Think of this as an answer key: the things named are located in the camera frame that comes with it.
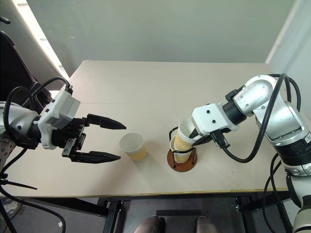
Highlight black hanging cable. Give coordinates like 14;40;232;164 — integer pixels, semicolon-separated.
0;147;67;233

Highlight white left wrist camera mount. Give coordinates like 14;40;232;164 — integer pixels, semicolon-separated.
37;90;81;150

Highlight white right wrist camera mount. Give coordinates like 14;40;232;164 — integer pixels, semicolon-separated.
191;103;244;137

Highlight black cable tie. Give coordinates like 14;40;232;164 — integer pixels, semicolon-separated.
0;173;38;191

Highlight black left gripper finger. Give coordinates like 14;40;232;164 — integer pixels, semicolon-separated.
86;113;127;130
71;150;122;164

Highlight patterned white fabric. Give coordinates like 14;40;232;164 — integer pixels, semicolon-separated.
0;134;17;176

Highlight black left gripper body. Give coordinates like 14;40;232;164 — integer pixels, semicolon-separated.
51;116;90;162

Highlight black flat plate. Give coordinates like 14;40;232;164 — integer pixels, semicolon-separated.
155;209;202;217

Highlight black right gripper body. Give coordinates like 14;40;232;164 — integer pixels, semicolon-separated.
197;130;231;142

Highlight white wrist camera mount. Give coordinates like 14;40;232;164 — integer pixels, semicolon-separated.
37;90;81;150
191;103;244;137

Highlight dark rounded shape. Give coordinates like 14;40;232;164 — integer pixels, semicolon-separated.
133;215;166;233
195;215;217;233

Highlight black wire cup holder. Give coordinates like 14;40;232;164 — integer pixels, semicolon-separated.
167;126;199;172

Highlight black body cable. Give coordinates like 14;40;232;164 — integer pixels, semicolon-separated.
263;152;294;233

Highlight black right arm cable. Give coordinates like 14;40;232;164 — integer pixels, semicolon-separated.
210;72;302;164

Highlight black table frame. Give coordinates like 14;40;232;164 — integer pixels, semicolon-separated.
23;190;302;233

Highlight white and tan paper cup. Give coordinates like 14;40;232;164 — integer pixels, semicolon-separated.
170;137;195;164
119;132;147;162
177;116;203;151

